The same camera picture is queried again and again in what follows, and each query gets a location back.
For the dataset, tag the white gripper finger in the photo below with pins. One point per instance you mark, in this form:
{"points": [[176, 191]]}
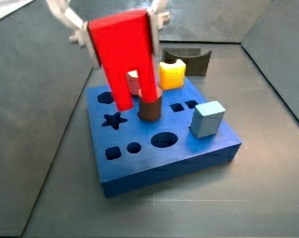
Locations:
{"points": [[158, 18], [72, 21]]}

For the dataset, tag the red two-legged peg block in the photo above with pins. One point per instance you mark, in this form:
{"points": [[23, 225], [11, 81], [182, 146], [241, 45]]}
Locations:
{"points": [[121, 39]]}

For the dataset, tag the blue shape-sorter board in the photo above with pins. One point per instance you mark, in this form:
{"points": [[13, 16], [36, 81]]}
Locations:
{"points": [[140, 153]]}

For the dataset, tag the black curved stand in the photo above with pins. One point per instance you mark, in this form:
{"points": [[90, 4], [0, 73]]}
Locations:
{"points": [[194, 58]]}

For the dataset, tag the yellow notched block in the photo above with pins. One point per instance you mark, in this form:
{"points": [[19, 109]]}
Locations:
{"points": [[170, 74]]}

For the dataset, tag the pink pentagon block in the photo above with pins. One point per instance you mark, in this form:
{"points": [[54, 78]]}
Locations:
{"points": [[133, 82]]}

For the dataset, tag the brown cylinder peg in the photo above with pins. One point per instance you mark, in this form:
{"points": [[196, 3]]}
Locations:
{"points": [[149, 110]]}

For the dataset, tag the light blue rectangular block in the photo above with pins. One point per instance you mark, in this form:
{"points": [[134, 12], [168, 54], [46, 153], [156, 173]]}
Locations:
{"points": [[206, 119]]}

